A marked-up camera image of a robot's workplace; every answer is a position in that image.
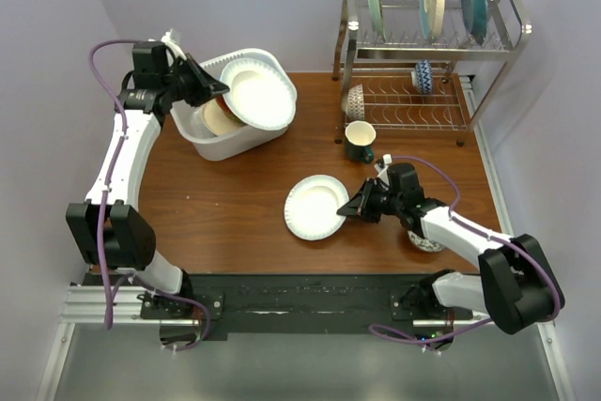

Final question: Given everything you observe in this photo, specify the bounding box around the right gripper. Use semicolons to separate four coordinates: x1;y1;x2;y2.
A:
337;177;402;224

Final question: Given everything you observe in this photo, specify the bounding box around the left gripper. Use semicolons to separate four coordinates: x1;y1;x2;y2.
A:
162;53;229;107

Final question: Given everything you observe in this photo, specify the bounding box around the beige plate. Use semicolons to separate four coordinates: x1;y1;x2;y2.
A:
202;100;242;136

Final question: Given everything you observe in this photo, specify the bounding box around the white scalloped plate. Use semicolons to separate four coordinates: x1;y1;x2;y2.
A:
284;175;349;241
220;58;297;131

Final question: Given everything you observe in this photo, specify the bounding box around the red fluted plate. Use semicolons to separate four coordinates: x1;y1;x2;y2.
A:
216;96;244;125

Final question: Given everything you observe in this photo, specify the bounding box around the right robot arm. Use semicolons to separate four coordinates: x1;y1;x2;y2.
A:
337;162;565;334

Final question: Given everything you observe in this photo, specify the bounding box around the white plastic bin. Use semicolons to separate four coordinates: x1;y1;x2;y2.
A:
171;48;297;162

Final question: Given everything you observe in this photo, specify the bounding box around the dark green mug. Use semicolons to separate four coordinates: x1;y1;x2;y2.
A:
344;120;377;163

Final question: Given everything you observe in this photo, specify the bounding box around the black white floral bowl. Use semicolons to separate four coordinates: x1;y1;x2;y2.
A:
408;231;445;253

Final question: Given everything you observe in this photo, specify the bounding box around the patterned bowl in rack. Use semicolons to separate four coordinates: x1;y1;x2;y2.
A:
346;85;365;121

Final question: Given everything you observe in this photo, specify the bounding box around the blue zigzag cup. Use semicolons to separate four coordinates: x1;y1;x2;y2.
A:
411;60;434;95

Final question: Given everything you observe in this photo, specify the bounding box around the steel dish rack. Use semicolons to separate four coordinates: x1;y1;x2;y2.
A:
331;0;533;147

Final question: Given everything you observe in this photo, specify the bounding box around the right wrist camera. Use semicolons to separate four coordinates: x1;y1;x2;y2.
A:
374;154;393;185

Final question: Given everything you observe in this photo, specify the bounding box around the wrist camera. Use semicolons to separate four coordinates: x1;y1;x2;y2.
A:
161;28;187;60
374;154;393;185

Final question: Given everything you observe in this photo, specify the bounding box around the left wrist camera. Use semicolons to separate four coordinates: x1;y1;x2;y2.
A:
161;28;187;60

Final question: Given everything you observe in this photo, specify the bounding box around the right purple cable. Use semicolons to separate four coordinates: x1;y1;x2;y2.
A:
368;155;566;346

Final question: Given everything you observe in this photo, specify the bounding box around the purple cable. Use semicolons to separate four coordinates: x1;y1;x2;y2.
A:
88;39;211;353
368;155;566;346

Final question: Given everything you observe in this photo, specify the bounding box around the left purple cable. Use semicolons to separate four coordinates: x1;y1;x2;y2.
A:
88;39;211;353

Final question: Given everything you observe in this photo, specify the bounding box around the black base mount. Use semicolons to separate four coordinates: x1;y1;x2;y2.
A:
113;274;472;347

